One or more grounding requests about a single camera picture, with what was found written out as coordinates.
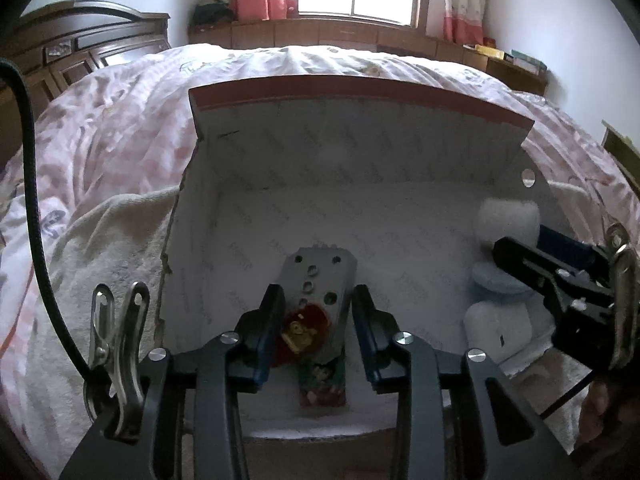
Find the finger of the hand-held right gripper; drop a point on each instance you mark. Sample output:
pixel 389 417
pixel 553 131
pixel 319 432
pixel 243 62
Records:
pixel 530 265
pixel 570 250

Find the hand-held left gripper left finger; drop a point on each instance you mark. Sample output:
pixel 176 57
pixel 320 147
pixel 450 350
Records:
pixel 267 332

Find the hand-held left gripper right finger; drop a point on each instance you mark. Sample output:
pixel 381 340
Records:
pixel 365 332

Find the red cylindrical toy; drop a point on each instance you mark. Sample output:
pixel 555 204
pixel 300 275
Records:
pixel 302 332

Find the pale blue round object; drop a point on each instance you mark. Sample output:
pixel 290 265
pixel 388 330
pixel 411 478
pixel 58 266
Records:
pixel 492 277

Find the grey perforated plastic plate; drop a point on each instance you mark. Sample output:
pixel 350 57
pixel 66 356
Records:
pixel 320 265

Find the red cardboard box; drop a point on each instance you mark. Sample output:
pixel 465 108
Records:
pixel 350 170

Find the person's right hand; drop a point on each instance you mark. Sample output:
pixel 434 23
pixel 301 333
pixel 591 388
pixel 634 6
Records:
pixel 594 410

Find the silver metal spring clip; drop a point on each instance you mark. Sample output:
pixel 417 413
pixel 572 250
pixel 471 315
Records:
pixel 625 300
pixel 127 360

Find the wooden furniture edge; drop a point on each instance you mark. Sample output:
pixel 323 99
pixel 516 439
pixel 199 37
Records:
pixel 622 152

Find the beige terry towel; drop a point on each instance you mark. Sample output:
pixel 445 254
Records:
pixel 110 260

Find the row of books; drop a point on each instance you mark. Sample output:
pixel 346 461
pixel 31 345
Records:
pixel 515 57

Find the pink printed quilt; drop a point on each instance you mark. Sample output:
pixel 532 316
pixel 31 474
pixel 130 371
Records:
pixel 125 125

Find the long wooden window cabinet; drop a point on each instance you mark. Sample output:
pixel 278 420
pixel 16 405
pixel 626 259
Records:
pixel 300 32

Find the dark clothes pile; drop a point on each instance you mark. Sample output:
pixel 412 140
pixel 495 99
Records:
pixel 212 12

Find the small red box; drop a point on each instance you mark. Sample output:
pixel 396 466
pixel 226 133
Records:
pixel 293 5

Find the dark wooden headboard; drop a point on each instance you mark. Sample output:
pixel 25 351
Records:
pixel 65 40

